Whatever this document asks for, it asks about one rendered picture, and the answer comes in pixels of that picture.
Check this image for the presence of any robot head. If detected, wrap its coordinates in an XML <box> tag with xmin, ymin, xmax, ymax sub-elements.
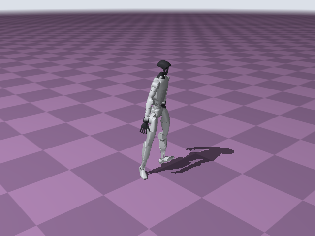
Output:
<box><xmin>156</xmin><ymin>60</ymin><xmax>171</xmax><ymax>79</ymax></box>

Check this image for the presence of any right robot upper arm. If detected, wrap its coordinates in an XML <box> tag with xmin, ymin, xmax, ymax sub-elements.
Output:
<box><xmin>147</xmin><ymin>80</ymin><xmax>160</xmax><ymax>105</ymax></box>

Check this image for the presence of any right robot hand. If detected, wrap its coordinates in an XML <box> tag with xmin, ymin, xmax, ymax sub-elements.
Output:
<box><xmin>140</xmin><ymin>117</ymin><xmax>150</xmax><ymax>134</ymax></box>

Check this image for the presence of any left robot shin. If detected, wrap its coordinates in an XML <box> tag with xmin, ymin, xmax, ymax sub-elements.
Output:
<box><xmin>159</xmin><ymin>138</ymin><xmax>167</xmax><ymax>160</ymax></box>

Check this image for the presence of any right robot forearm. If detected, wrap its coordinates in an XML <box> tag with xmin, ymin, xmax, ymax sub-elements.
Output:
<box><xmin>144</xmin><ymin>99</ymin><xmax>153</xmax><ymax>121</ymax></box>

